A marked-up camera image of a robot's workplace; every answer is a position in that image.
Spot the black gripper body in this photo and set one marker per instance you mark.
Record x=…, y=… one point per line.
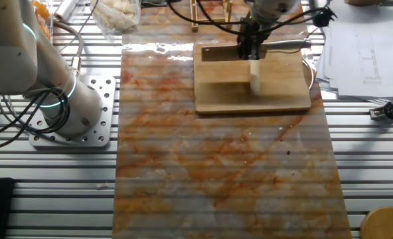
x=251, y=31

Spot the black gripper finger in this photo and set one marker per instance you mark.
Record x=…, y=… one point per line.
x=244, y=44
x=252, y=54

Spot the steel kitchen knife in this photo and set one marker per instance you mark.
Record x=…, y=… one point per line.
x=282, y=44

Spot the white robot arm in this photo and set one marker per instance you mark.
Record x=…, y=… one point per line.
x=7, y=63

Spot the white radish piece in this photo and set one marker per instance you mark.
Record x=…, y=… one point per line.
x=255, y=79

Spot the plastic bag of radish pieces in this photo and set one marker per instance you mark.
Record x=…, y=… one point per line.
x=115, y=15

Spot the wooden cutting board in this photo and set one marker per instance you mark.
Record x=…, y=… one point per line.
x=226, y=89

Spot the wooden peg rack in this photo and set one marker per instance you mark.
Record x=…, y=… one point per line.
x=194, y=20

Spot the white paper stack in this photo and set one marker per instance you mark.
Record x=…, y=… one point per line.
x=359, y=59

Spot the cardboard box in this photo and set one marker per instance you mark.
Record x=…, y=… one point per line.
x=362, y=2

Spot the stained clear plastic sheet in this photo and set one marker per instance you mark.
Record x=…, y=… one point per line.
x=216, y=172

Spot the white plastic wrap roll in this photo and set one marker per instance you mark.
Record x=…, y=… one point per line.
x=65, y=10

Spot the small pink scrap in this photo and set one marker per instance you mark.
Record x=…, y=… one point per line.
x=102, y=187

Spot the bag of orange food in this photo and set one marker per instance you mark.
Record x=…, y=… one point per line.
x=42, y=11

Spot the metal clamp bracket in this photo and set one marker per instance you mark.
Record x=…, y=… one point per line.
x=387, y=111

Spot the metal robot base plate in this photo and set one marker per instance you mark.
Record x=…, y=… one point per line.
x=105, y=96

